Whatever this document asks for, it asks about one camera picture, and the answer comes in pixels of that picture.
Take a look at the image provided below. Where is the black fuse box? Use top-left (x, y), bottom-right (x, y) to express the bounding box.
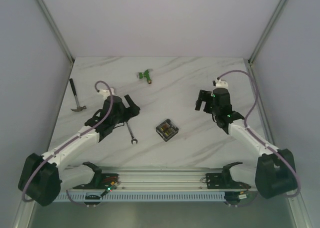
top-left (155, 119), bottom-right (179, 142)

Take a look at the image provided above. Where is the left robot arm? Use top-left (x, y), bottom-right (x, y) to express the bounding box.
top-left (18, 95), bottom-right (140, 207)

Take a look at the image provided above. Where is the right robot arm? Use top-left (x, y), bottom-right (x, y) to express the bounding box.
top-left (195, 88), bottom-right (301, 199)

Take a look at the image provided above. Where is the silver combination wrench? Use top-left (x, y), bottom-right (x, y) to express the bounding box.
top-left (125, 122), bottom-right (138, 145)

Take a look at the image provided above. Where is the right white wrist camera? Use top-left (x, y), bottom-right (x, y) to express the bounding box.
top-left (212, 78), bottom-right (229, 89)

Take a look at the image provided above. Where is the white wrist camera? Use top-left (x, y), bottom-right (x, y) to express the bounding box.
top-left (98, 88), bottom-right (115, 100)
top-left (212, 78), bottom-right (229, 89)

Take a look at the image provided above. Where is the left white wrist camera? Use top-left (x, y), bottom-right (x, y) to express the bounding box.
top-left (98, 88), bottom-right (115, 100)

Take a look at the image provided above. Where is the hammer with black handle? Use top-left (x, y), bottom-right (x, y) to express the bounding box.
top-left (69, 78), bottom-right (87, 112)

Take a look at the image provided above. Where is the aluminium frame rail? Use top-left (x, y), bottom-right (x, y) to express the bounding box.
top-left (26, 164), bottom-right (300, 190)

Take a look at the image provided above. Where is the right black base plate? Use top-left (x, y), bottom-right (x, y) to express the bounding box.
top-left (205, 173), bottom-right (251, 190)

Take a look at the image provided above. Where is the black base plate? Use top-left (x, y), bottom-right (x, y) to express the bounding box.
top-left (205, 173), bottom-right (251, 190)
top-left (73, 173), bottom-right (119, 190)

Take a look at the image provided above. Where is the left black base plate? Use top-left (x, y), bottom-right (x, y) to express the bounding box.
top-left (73, 173), bottom-right (119, 190)

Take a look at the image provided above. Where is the white slotted cable duct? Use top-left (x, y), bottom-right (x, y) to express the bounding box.
top-left (54, 191), bottom-right (226, 203)

